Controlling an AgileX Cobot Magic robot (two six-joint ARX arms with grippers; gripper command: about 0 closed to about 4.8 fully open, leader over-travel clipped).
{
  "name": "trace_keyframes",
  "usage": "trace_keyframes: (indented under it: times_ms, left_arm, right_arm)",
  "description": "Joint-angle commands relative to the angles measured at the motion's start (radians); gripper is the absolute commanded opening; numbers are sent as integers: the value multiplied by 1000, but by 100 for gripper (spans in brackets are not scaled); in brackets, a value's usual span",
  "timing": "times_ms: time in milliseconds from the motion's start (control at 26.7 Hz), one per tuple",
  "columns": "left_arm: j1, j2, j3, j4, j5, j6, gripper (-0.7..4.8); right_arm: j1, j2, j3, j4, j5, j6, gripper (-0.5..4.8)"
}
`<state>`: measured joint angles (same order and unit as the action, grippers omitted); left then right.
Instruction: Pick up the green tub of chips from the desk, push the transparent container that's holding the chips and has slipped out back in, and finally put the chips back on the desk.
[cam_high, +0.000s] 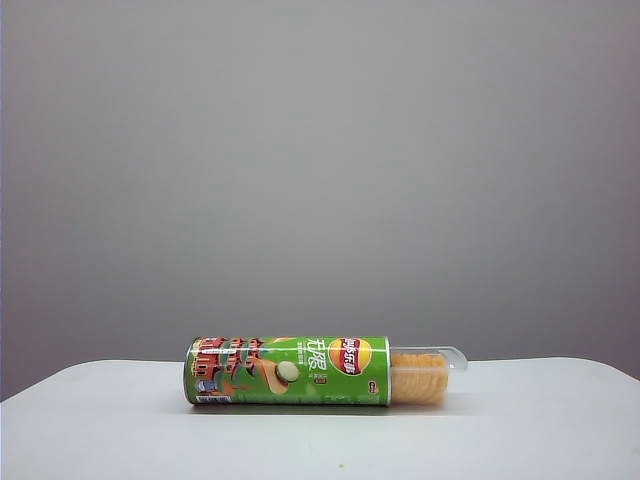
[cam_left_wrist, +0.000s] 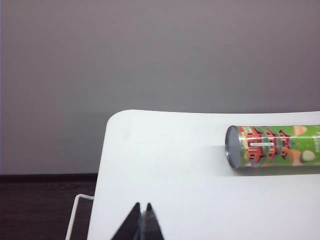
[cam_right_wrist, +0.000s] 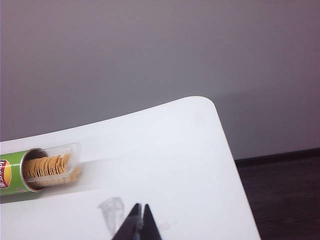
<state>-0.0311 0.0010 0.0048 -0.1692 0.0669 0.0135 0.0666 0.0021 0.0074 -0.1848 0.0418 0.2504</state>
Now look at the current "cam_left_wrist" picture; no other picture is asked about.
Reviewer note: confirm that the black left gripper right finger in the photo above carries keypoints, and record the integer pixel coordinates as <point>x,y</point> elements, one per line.
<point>151,226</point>

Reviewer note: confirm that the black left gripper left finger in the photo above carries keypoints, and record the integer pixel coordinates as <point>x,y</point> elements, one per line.
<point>131,226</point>

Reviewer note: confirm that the green chips can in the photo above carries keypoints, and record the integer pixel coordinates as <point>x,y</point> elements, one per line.
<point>275,147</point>

